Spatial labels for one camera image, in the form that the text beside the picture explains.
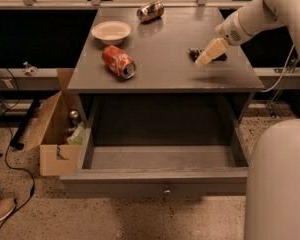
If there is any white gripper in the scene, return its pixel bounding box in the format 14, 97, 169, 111
195, 9, 253, 67

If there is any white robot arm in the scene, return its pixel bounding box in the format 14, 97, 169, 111
195, 0, 300, 240

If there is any grey drawer cabinet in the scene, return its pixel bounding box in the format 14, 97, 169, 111
68, 7, 263, 132

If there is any open grey top drawer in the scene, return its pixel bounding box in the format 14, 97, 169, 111
61, 95, 249, 198

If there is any gold brown soda can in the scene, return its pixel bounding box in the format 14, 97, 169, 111
137, 1, 164, 22

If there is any red soda can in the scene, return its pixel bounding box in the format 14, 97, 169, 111
102, 45, 136, 79

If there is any white bowl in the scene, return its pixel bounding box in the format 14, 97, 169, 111
91, 21, 131, 45

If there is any silver bottle in box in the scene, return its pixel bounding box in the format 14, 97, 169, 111
69, 110, 80, 126

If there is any green packet in box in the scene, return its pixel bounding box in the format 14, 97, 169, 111
66, 122, 85, 145

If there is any cardboard box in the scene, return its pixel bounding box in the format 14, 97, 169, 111
24, 68, 81, 176

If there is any small clear object on shelf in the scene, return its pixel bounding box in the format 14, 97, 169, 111
23, 62, 38, 76

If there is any black table leg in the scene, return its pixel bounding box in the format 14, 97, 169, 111
9, 99, 40, 150

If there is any white sneaker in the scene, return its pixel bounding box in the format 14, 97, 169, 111
0, 198, 16, 222

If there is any white cable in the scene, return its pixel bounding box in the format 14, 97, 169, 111
259, 43, 296, 94

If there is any black floor cable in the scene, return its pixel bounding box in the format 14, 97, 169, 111
0, 67, 36, 240

